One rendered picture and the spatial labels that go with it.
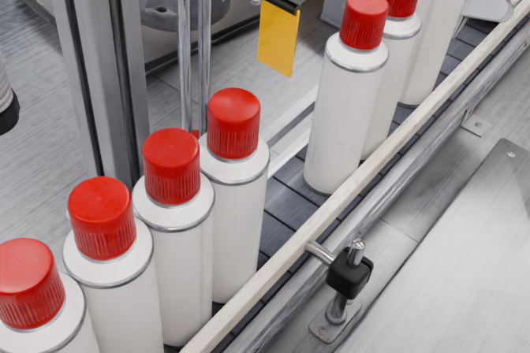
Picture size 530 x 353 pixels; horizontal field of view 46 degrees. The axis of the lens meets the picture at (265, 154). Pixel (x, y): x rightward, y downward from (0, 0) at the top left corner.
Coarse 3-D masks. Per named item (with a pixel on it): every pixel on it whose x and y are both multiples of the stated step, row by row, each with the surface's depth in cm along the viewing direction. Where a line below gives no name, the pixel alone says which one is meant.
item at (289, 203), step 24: (480, 24) 83; (456, 48) 79; (456, 96) 73; (432, 120) 69; (408, 144) 66; (288, 168) 63; (384, 168) 64; (288, 192) 60; (312, 192) 61; (360, 192) 61; (264, 216) 58; (288, 216) 59; (264, 240) 56; (264, 264) 55; (216, 312) 51
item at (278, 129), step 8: (304, 96) 58; (312, 96) 58; (296, 104) 57; (304, 104) 57; (312, 104) 58; (288, 112) 56; (296, 112) 56; (304, 112) 57; (280, 120) 55; (288, 120) 56; (296, 120) 56; (264, 128) 55; (272, 128) 55; (280, 128) 55; (288, 128) 56; (264, 136) 54; (272, 136) 54; (280, 136) 55; (272, 144) 55
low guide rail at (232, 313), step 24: (528, 0) 81; (504, 24) 77; (480, 48) 73; (456, 72) 70; (432, 96) 66; (408, 120) 64; (384, 144) 61; (360, 168) 59; (336, 192) 56; (312, 216) 54; (336, 216) 57; (288, 240) 52; (288, 264) 52; (264, 288) 50; (240, 312) 48; (216, 336) 46
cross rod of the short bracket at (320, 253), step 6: (312, 240) 53; (306, 246) 53; (312, 246) 53; (318, 246) 53; (312, 252) 53; (318, 252) 52; (324, 252) 52; (330, 252) 52; (318, 258) 53; (324, 258) 52; (330, 258) 52; (324, 264) 52
